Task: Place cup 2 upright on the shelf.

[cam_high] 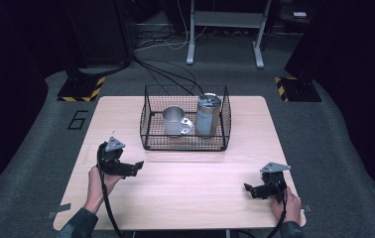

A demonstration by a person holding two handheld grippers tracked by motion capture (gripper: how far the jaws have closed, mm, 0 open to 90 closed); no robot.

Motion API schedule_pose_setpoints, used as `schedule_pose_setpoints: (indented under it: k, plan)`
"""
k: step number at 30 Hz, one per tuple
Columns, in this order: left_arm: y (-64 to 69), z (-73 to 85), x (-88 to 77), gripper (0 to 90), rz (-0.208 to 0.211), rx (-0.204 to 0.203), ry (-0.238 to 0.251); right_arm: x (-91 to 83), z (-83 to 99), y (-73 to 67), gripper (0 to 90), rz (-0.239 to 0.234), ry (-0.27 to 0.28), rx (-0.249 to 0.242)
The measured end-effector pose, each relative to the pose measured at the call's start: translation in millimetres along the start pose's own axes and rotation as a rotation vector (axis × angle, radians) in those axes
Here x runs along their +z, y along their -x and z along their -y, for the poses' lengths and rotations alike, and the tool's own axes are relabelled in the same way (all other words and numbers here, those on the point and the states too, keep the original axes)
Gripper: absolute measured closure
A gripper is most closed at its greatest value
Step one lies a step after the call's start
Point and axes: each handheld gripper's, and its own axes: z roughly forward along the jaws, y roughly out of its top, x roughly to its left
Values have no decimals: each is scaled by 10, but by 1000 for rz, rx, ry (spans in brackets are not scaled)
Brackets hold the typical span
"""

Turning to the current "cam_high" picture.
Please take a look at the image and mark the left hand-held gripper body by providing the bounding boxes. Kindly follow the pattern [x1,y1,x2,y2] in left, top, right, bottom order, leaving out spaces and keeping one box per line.
[96,135,137,178]

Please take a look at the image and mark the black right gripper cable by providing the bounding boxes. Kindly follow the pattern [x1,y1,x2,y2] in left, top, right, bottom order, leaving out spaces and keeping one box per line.
[265,179,290,238]

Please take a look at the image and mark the white floor cables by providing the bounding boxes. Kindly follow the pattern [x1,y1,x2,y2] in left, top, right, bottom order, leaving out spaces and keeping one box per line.
[134,0,216,53]

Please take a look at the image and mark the person's right hand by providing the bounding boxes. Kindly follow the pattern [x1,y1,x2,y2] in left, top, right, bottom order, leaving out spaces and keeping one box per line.
[269,186,305,228]

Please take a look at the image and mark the black wire basket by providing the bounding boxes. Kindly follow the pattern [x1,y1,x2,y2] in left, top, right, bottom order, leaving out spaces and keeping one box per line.
[139,84,233,153]

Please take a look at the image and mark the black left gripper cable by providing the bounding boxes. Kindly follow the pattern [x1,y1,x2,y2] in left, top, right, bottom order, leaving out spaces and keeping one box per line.
[95,142,124,238]

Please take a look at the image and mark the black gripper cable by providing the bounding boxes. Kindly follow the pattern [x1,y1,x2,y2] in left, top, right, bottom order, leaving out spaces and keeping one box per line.
[95,142,124,238]
[265,179,290,238]

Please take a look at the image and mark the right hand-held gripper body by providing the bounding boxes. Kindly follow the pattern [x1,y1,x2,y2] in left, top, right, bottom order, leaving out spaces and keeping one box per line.
[257,162,293,204]

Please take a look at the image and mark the black striped stand base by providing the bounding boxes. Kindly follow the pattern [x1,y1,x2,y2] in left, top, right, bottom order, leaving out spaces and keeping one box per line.
[273,75,322,103]
[57,74,106,103]

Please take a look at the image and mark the person's left hand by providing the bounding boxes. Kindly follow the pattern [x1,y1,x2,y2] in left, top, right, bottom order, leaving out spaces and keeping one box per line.
[87,165,124,200]

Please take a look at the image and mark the white desk frame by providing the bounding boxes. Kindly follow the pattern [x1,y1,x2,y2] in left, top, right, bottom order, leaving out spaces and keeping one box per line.
[186,0,273,70]

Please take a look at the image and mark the grey metal mug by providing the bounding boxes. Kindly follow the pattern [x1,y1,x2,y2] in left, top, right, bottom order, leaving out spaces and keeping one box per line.
[161,105,194,138]

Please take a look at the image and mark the black floor cables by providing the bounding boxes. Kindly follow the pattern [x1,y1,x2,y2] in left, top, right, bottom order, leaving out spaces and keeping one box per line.
[131,54,206,97]

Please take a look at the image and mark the steel tumbler with lid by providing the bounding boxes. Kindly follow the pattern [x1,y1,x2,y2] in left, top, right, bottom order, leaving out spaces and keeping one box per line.
[194,92,223,138]

